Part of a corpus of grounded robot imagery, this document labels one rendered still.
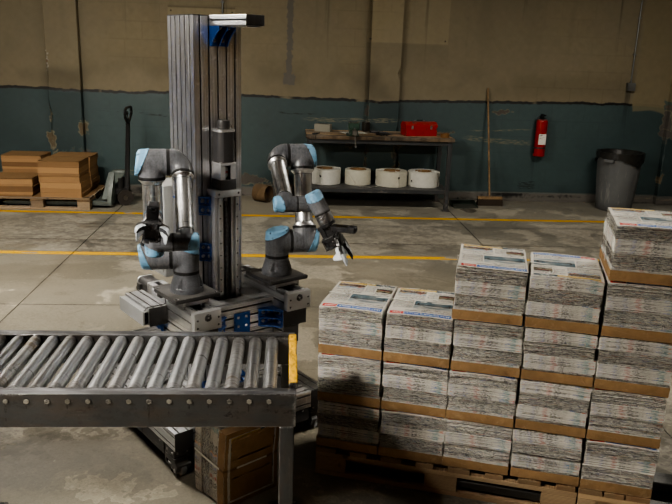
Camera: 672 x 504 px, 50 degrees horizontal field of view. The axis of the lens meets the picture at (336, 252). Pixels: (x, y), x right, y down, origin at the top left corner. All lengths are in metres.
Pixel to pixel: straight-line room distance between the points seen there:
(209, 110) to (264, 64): 6.11
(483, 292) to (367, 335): 0.53
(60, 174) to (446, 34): 5.01
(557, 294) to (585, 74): 7.42
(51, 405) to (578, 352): 2.00
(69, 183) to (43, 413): 6.51
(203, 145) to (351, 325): 1.08
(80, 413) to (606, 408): 2.03
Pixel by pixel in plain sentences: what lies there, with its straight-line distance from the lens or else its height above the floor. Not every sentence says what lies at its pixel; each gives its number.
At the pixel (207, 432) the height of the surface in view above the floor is 0.32.
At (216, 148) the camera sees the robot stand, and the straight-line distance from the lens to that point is 3.42.
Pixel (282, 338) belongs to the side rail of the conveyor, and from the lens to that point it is 2.91.
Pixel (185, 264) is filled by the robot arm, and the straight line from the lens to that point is 3.31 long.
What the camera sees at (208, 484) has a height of 0.07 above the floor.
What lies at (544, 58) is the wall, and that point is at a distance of 10.10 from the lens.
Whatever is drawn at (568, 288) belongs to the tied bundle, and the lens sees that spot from 3.04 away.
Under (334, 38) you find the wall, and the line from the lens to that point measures 9.56.
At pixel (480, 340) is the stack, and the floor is 0.75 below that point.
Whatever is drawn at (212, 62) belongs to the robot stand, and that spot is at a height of 1.82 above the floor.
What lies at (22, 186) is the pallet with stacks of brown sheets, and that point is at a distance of 9.13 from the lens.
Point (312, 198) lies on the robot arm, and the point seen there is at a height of 1.26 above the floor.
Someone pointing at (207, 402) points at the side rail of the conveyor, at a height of 0.77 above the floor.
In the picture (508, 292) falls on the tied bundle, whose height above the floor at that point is 0.97.
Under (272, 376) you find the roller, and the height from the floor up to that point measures 0.80.
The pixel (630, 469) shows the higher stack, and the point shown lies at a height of 0.26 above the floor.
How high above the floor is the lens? 1.90
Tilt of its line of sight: 16 degrees down
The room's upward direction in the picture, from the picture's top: 2 degrees clockwise
